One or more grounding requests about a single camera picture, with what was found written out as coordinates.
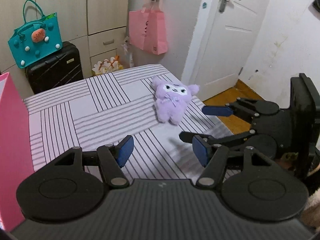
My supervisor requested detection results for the white door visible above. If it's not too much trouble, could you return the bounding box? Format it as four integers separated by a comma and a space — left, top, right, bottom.
181, 0, 273, 100

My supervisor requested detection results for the striped pink tablecloth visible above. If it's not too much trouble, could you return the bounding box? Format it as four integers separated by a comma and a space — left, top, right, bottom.
23, 64, 223, 180

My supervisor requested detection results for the wardrobe drawer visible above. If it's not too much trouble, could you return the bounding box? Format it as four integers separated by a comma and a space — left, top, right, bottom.
89, 47, 125, 68
87, 27, 127, 55

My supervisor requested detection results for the beige wardrobe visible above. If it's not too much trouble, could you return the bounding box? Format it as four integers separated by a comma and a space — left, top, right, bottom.
0, 0, 131, 98

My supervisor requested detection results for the teal felt tote bag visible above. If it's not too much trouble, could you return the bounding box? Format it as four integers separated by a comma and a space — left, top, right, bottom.
7, 0, 62, 68

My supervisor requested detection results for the purple plush toy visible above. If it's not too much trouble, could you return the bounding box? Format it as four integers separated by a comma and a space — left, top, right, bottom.
152, 76, 200, 126

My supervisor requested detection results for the pink cardboard box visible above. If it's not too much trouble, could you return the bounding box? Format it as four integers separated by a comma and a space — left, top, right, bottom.
0, 72, 35, 230

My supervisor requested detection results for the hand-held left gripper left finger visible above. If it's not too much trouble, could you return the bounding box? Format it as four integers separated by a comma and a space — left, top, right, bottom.
54, 135, 135, 189

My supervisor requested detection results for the clear plastic bag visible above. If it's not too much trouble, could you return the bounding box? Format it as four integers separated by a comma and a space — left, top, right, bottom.
121, 36, 135, 68

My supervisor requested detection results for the pink paper shopping bag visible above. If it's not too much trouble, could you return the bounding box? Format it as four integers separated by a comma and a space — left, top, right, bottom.
128, 4, 168, 55

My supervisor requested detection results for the black suitcase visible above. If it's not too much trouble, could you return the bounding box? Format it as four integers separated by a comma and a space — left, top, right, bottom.
25, 41, 84, 95

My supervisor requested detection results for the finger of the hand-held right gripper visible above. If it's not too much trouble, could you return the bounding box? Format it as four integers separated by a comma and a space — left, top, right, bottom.
202, 98, 279, 123
179, 129, 258, 151

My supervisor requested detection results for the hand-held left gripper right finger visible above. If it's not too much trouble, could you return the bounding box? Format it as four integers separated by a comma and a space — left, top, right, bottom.
192, 135, 275, 189

